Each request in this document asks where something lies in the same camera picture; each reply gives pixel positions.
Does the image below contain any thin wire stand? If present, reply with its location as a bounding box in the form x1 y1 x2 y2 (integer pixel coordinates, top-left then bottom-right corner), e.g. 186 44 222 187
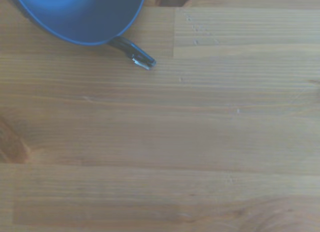
108 0 187 72

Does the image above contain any blue bowl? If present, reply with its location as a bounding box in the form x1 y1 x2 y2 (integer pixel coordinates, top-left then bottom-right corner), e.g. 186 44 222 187
10 0 148 47

